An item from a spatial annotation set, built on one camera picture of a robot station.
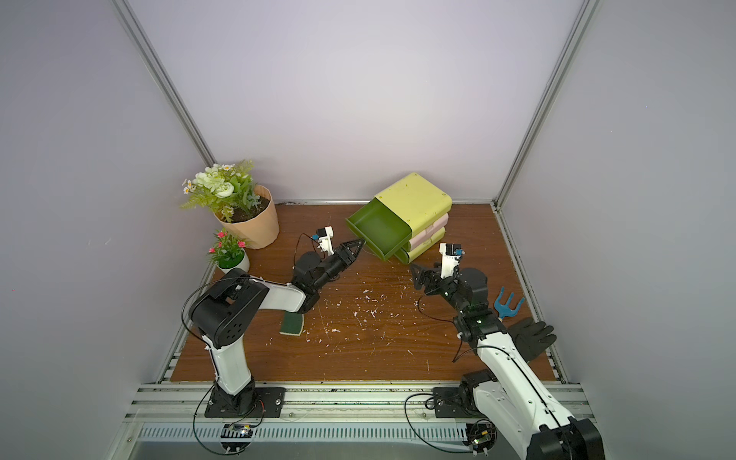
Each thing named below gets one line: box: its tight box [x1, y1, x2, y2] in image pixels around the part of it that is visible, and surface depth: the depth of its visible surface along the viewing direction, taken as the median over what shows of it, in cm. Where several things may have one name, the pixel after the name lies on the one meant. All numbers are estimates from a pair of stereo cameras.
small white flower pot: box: [215, 248, 251, 275], surface depth 96 cm
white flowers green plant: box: [181, 159, 262, 224], surface depth 85 cm
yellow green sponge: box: [278, 311, 305, 337], surface depth 87 cm
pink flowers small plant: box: [207, 227, 247, 270], surface depth 94 cm
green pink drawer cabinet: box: [348, 172, 453, 265], surface depth 94 cm
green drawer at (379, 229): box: [345, 197, 413, 262], surface depth 92 cm
